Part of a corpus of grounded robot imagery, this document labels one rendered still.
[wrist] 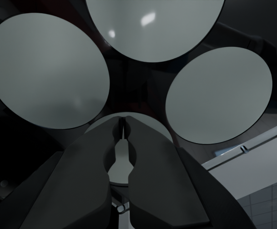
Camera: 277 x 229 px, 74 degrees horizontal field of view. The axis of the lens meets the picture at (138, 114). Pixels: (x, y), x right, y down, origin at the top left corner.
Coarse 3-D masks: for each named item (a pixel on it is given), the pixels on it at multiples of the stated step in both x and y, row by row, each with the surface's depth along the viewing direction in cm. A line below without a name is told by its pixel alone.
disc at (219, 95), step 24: (240, 48) 15; (192, 72) 16; (216, 72) 16; (240, 72) 16; (264, 72) 16; (168, 96) 17; (192, 96) 17; (216, 96) 17; (240, 96) 17; (264, 96) 17; (168, 120) 18; (192, 120) 18; (216, 120) 18; (240, 120) 19
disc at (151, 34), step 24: (96, 0) 13; (120, 0) 13; (144, 0) 13; (168, 0) 13; (192, 0) 13; (216, 0) 13; (96, 24) 14; (120, 24) 14; (144, 24) 14; (168, 24) 14; (192, 24) 14; (120, 48) 15; (144, 48) 15; (168, 48) 15
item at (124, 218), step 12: (0, 120) 20; (0, 132) 21; (12, 132) 21; (24, 144) 22; (36, 144) 23; (36, 156) 23; (48, 156) 23; (0, 168) 18; (0, 180) 17; (12, 180) 18; (0, 192) 17; (120, 216) 29; (120, 228) 27
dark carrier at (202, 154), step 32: (0, 0) 13; (32, 0) 13; (64, 0) 13; (224, 0) 13; (256, 0) 13; (96, 32) 14; (224, 32) 14; (256, 32) 14; (128, 64) 15; (160, 64) 15; (128, 96) 17; (160, 96) 17; (32, 128) 18; (256, 128) 19; (128, 192) 23
